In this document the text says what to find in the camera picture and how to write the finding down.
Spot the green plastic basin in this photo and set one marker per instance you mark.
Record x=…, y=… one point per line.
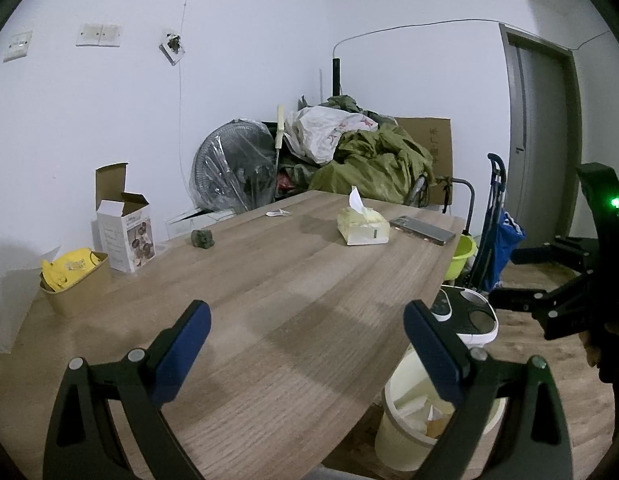
x=462, y=255

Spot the pale yellow tissue pack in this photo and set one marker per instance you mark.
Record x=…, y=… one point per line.
x=362, y=225

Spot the cream plastic waste bin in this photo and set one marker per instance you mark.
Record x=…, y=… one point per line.
x=424, y=430

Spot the black upright pole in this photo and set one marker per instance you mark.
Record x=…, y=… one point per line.
x=335, y=77

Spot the metal folding chair frame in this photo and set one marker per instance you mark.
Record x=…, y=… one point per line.
x=439, y=190

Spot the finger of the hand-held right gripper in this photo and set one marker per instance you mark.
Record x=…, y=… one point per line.
x=517, y=299
x=544, y=252

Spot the blue shopping trolley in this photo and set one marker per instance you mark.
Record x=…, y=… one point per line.
x=499, y=232

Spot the white printed plastic bag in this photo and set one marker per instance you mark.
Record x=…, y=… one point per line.
x=324, y=130

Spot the small white wrapper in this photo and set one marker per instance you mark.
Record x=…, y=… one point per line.
x=278, y=213

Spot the grey smartphone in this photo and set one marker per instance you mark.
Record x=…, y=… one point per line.
x=422, y=230

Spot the white open carton box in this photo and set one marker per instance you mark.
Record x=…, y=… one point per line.
x=124, y=230

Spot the double white wall switch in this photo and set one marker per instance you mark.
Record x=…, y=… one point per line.
x=99, y=35

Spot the grey interior door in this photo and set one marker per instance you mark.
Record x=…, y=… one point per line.
x=539, y=135

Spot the small dark green figurine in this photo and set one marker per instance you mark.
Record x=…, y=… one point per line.
x=202, y=239

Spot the brown paper bowl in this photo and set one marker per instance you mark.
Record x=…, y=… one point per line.
x=81, y=287

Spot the yellow packet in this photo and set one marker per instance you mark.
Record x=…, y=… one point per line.
x=69, y=267

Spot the cream plastic stick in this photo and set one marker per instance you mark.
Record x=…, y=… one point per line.
x=280, y=130

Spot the brown cardboard box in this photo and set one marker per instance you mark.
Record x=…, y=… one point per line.
x=434, y=145

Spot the broken wall socket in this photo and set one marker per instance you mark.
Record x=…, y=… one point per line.
x=172, y=47

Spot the single white wall switch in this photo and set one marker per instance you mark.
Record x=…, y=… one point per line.
x=17, y=46

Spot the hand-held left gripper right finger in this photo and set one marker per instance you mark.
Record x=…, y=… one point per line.
x=434, y=355

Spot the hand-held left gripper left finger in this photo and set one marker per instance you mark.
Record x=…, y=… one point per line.
x=182, y=350

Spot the plastic-wrapped electric fan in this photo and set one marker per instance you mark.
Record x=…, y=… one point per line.
x=234, y=165

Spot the white kitchen appliance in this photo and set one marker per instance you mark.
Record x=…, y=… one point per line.
x=464, y=315

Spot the olive green cloth pile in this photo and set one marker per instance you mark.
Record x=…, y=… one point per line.
x=374, y=165

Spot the person's right hand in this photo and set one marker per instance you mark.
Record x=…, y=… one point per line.
x=597, y=352

